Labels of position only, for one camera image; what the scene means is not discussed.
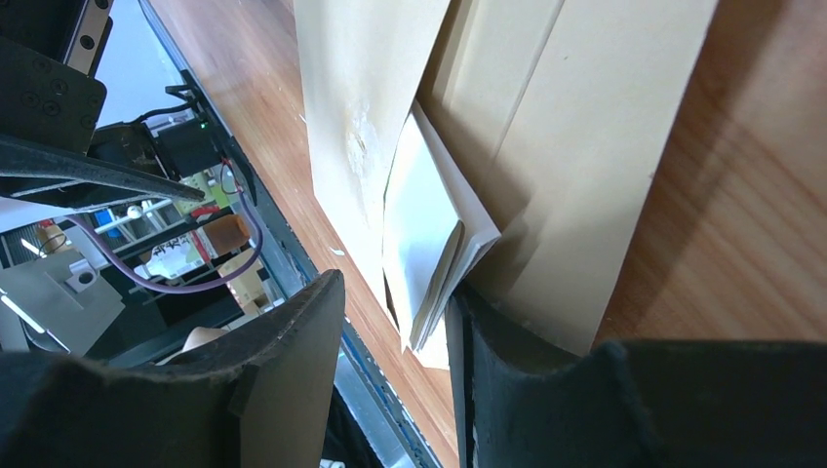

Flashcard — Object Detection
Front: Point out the lined letter paper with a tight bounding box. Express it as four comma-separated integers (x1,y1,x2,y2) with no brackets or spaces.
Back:
382,103,501,353

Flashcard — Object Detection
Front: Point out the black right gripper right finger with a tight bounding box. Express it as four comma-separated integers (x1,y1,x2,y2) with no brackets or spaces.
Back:
446,287,826,467

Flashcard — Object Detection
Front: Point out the tan paper envelope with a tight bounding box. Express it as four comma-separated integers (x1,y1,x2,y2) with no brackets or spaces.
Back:
295,1,718,368

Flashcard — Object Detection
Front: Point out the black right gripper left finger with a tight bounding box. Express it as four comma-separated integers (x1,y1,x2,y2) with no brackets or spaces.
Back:
1,270,345,467

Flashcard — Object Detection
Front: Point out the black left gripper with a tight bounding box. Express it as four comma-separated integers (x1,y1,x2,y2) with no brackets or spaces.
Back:
1,0,205,210

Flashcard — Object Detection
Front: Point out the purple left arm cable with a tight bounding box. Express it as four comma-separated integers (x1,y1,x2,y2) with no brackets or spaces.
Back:
64,164,265,295

